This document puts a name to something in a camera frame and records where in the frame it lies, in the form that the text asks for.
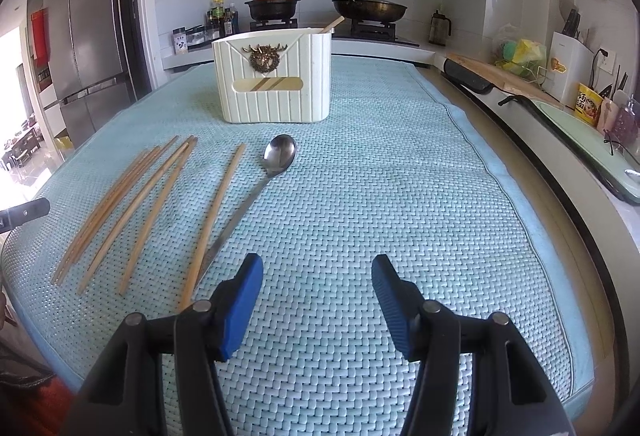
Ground black wok with glass lid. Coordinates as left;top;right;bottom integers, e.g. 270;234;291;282
331;0;408;23

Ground white wall outlet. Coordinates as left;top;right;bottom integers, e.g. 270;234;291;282
595;47;616;74

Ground dark cloth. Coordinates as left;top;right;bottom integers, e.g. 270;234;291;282
0;331;76;436

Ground red wall box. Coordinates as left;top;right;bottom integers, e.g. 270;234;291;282
30;8;51;63

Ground metal spoon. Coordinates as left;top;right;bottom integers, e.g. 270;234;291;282
192;134;298;287

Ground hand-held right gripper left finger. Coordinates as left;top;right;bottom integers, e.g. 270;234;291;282
75;253;264;436

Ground wooden cutting board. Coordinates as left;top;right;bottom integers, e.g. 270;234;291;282
447;53;563;107

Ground green glass top appliance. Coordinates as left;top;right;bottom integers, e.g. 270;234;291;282
530;98;640;206

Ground silver refrigerator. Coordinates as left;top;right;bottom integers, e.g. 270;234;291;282
42;0;138;149

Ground white knife block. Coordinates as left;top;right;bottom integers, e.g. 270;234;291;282
544;8;596;104

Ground black curved handle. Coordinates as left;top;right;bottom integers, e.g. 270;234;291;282
442;58;496;95

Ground light blue woven mat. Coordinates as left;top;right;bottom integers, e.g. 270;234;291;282
0;53;596;412

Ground dark glass kettle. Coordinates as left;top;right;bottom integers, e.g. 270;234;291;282
430;10;453;47

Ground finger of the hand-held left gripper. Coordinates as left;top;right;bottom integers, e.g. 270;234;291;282
0;197;51;233

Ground white ribbed utensil holder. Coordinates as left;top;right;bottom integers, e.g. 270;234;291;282
211;27;333;123

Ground rack of spice jars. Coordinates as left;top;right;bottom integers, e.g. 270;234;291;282
187;23;221;49

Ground black pot with orange lid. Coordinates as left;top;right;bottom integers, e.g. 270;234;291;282
244;0;302;22

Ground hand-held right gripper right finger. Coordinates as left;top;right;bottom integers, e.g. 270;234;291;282
371;254;576;436

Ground yellow instant noodle cup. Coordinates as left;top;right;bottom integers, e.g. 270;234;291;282
576;83;607;126

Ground pink utensil cup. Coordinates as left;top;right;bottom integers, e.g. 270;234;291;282
597;88;640;144

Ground yellow green plastic bags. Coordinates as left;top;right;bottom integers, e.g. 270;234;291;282
492;27;548;79

